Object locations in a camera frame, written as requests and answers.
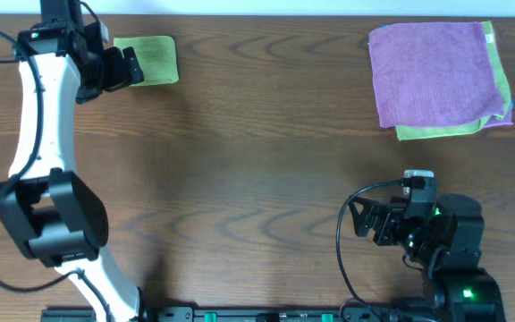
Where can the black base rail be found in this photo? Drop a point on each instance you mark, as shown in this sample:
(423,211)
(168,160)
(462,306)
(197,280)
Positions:
(279,314)

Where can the green microfiber cloth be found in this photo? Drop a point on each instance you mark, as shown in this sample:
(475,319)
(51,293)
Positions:
(157,58)

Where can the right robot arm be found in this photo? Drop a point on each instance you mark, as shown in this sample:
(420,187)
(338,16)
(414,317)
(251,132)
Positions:
(442,234)

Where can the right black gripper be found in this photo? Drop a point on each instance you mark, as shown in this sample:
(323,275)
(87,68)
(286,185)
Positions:
(384,223)

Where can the purple microfiber cloth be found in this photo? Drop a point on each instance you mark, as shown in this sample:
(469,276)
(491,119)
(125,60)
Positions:
(432,74)

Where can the lower green cloth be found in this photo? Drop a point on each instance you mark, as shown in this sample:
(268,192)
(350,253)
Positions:
(501,83)

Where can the bottom purple cloth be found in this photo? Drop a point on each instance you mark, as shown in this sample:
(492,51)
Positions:
(494,121)

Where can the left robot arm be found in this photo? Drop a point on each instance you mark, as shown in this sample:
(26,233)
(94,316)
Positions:
(49,212)

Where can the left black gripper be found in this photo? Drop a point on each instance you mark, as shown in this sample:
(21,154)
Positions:
(112,69)

